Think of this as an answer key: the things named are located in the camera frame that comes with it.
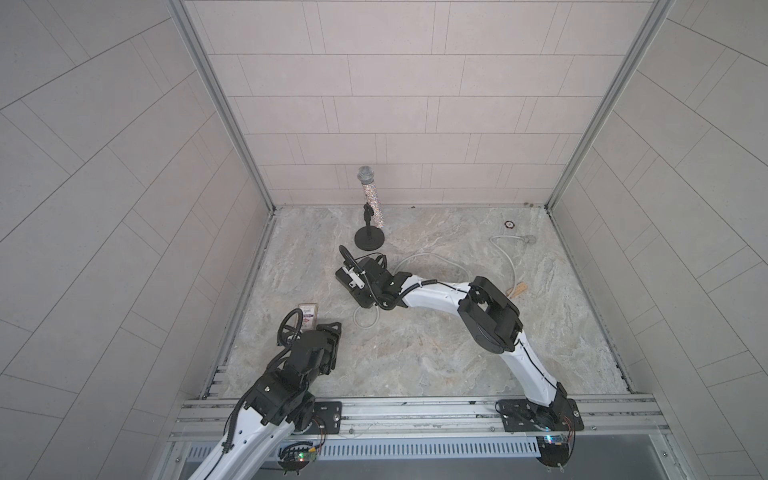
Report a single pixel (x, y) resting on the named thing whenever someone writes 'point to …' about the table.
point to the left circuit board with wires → (295, 456)
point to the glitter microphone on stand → (370, 237)
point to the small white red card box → (309, 316)
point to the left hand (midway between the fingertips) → (349, 328)
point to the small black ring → (509, 224)
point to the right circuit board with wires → (553, 449)
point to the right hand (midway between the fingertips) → (358, 287)
